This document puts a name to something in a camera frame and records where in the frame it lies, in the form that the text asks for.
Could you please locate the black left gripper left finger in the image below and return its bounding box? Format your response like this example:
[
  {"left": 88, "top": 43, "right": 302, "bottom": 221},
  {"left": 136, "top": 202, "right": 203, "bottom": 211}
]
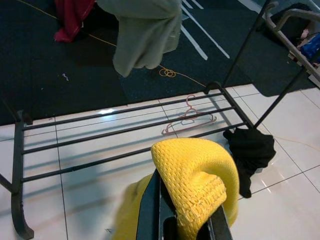
[{"left": 136, "top": 169, "right": 177, "bottom": 240}]

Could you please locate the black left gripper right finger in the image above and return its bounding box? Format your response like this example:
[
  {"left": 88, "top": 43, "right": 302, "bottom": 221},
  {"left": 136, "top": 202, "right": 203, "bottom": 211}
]
[{"left": 198, "top": 202, "right": 235, "bottom": 240}]

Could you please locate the yellow shirt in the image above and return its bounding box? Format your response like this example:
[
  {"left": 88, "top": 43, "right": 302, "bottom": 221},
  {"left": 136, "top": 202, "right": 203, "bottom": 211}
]
[{"left": 112, "top": 137, "right": 240, "bottom": 240}]

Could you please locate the pink hanger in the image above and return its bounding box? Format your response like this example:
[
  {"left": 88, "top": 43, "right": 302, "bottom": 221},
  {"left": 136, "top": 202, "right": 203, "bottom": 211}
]
[{"left": 161, "top": 94, "right": 218, "bottom": 136}]

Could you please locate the black cloth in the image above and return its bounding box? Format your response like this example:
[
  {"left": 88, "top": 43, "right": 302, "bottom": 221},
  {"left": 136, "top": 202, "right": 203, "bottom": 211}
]
[{"left": 222, "top": 126, "right": 277, "bottom": 199}]

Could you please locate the black clothes rack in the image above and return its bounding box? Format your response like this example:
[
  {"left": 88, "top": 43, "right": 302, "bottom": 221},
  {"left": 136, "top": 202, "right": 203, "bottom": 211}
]
[{"left": 0, "top": 0, "right": 305, "bottom": 240}]

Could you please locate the grey beige garment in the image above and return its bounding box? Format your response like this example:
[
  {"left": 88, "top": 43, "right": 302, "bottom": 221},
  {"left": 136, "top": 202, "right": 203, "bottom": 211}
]
[{"left": 96, "top": 0, "right": 182, "bottom": 78}]

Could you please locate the blue cloth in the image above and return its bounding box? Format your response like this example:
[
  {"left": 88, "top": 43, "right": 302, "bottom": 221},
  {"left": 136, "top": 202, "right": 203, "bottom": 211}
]
[{"left": 298, "top": 39, "right": 320, "bottom": 66}]

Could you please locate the red cloth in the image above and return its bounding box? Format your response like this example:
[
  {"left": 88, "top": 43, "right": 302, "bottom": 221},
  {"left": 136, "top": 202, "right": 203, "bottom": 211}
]
[{"left": 53, "top": 0, "right": 97, "bottom": 43}]

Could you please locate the black floor bag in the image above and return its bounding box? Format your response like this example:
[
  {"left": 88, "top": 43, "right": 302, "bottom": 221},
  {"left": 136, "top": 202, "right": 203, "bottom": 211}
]
[{"left": 271, "top": 2, "right": 313, "bottom": 47}]

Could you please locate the yellow floor cable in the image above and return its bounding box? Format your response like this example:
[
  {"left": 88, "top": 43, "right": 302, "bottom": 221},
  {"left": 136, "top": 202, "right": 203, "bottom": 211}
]
[{"left": 21, "top": 0, "right": 320, "bottom": 153}]

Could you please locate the grey tubular frame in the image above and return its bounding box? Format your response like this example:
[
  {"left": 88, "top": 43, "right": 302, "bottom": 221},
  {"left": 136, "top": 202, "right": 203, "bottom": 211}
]
[{"left": 264, "top": 1, "right": 320, "bottom": 90}]

